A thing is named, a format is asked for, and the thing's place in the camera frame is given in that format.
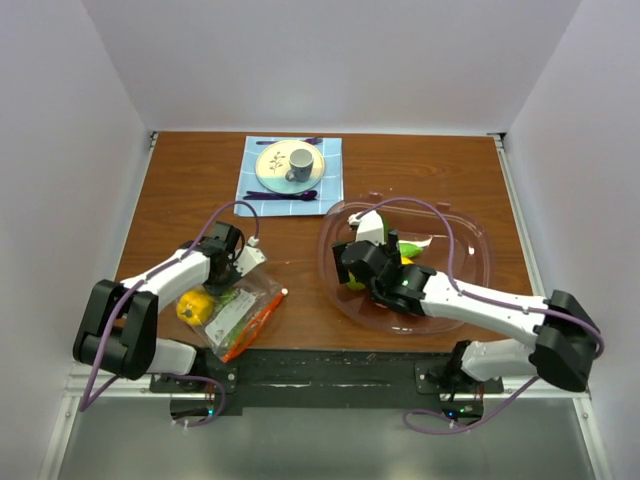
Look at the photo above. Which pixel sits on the purple plastic spoon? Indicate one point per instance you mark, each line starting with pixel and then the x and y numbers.
pixel 309 195

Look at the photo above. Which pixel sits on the clear pink plastic bowl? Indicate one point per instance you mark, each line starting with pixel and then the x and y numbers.
pixel 454 244

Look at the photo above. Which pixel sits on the fake orange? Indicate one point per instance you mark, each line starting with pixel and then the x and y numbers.
pixel 353 284

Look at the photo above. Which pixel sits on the grey mug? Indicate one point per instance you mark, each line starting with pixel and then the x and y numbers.
pixel 301 163

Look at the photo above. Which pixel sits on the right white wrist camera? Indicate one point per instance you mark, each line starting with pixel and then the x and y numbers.
pixel 369 226

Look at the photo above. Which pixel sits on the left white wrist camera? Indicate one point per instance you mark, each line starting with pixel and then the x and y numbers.
pixel 248 257

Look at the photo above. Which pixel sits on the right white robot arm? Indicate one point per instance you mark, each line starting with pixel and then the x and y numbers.
pixel 556 334

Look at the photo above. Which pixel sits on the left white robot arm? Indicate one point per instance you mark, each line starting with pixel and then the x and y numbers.
pixel 118 330

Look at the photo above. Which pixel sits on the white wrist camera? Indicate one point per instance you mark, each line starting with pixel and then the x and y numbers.
pixel 248 257
pixel 369 226

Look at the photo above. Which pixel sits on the fake green cucumber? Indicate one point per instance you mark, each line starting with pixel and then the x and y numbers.
pixel 410 250

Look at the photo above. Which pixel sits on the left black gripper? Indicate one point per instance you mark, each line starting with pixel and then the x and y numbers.
pixel 216 290

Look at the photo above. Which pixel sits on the blue checked cloth napkin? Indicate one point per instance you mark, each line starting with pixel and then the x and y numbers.
pixel 330 188

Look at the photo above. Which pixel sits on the purple plastic fork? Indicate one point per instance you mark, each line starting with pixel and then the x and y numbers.
pixel 309 140

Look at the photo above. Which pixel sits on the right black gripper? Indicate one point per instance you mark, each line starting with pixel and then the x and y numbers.
pixel 389 249

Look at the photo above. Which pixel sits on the fake yellow pepper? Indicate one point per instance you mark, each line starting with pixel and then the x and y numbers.
pixel 195 307

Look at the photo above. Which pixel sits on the clear zip top bag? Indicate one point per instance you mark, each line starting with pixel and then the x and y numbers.
pixel 230 330

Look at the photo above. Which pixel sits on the cream plate with plant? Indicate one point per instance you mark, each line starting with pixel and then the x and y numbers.
pixel 273 163

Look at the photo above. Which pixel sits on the fake green grapes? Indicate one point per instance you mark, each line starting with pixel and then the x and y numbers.
pixel 227 297

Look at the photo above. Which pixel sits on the fake green broccoli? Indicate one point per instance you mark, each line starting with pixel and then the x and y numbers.
pixel 385 227

